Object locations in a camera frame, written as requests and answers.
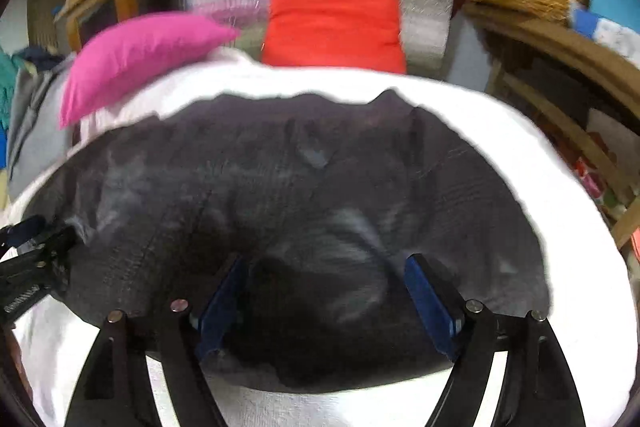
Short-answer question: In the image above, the red cushion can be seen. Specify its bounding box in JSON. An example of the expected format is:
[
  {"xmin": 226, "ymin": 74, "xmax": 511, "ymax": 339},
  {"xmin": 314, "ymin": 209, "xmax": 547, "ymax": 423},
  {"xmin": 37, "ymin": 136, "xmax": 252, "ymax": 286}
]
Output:
[{"xmin": 261, "ymin": 0, "xmax": 407, "ymax": 75}]

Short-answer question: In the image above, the pink cushion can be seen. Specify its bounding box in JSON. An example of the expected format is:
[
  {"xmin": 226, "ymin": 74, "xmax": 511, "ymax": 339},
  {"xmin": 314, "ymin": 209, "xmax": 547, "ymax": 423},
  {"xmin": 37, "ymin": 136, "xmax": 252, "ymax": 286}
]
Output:
[{"xmin": 59, "ymin": 12, "xmax": 240, "ymax": 130}]

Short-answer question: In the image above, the teal cloth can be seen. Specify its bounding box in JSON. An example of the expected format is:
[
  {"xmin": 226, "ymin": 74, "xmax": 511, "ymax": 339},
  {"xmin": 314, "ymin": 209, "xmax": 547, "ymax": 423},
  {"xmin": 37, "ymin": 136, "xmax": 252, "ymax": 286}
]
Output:
[{"xmin": 0, "ymin": 46, "xmax": 26, "ymax": 130}]

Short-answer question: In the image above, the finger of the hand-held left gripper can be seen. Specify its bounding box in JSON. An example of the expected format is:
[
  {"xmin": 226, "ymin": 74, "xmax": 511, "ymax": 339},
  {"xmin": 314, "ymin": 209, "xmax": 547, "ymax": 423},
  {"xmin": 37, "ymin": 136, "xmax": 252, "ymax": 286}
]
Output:
[{"xmin": 0, "ymin": 215, "xmax": 79, "ymax": 266}]

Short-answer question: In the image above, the light grey hooded garment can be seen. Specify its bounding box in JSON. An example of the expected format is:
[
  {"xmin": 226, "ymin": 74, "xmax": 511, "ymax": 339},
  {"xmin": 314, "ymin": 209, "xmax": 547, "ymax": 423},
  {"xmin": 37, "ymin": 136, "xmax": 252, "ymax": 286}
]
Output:
[{"xmin": 7, "ymin": 57, "xmax": 76, "ymax": 198}]

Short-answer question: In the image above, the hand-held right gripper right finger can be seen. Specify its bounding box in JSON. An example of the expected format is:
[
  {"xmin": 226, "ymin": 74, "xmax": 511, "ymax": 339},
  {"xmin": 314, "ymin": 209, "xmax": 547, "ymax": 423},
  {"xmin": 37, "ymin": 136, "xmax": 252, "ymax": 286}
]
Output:
[{"xmin": 404, "ymin": 253, "xmax": 587, "ymax": 427}]

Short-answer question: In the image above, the pale fluffy blanket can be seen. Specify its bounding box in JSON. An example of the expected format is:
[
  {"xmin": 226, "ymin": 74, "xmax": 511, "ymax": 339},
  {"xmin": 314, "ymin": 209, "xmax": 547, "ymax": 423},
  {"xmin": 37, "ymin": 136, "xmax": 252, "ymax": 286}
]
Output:
[{"xmin": 0, "ymin": 49, "xmax": 632, "ymax": 427}]

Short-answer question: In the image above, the wooden shelf rack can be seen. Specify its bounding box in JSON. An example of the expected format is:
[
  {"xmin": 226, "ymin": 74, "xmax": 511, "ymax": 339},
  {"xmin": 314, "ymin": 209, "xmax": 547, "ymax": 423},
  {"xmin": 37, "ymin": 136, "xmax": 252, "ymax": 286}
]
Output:
[{"xmin": 457, "ymin": 2, "xmax": 640, "ymax": 250}]

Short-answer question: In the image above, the white patterned cloth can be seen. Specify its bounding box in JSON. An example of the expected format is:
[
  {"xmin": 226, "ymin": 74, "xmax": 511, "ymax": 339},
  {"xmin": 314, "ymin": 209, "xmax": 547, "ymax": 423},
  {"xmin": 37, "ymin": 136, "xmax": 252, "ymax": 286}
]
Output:
[{"xmin": 572, "ymin": 7, "xmax": 640, "ymax": 60}]

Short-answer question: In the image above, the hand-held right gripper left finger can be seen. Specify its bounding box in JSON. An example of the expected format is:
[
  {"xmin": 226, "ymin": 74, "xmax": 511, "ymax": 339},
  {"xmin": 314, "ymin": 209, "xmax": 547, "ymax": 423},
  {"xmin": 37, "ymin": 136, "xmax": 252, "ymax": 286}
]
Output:
[{"xmin": 64, "ymin": 256, "xmax": 251, "ymax": 427}]

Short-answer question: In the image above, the dark grey jacket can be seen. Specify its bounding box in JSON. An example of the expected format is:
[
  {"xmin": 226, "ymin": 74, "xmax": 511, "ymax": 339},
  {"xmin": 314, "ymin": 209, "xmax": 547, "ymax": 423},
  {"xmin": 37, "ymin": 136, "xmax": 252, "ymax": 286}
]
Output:
[{"xmin": 29, "ymin": 89, "xmax": 555, "ymax": 397}]

